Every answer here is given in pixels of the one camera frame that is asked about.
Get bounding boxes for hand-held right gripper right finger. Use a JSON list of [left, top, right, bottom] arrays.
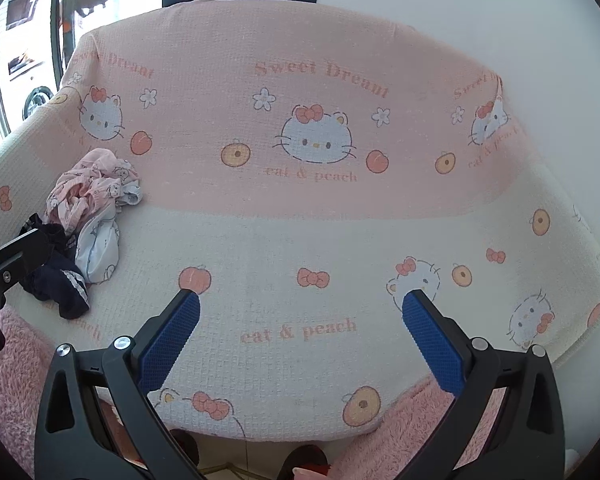
[[401, 288, 566, 480]]

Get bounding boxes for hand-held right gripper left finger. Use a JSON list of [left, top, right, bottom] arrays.
[[34, 290, 203, 480]]

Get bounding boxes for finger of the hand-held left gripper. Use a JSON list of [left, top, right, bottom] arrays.
[[0, 230, 51, 356]]

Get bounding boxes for pink printed pants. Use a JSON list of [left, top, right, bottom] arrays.
[[45, 149, 143, 233]]

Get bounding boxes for navy striped garment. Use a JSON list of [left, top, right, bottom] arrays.
[[20, 212, 91, 320]]

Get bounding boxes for light blue printed garment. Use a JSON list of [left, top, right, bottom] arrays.
[[75, 185, 143, 284]]

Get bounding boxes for red slipper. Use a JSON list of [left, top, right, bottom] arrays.
[[277, 444, 331, 480], [170, 429, 201, 467]]

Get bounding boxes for person's pink fluffy robe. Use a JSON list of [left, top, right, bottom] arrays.
[[0, 305, 581, 480]]

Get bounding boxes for pink and white printed blanket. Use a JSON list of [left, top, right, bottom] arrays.
[[0, 0, 600, 441]]

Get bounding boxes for white appliance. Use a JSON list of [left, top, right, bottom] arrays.
[[0, 0, 61, 121]]

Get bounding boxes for dark window frame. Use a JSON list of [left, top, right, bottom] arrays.
[[51, 0, 81, 68]]

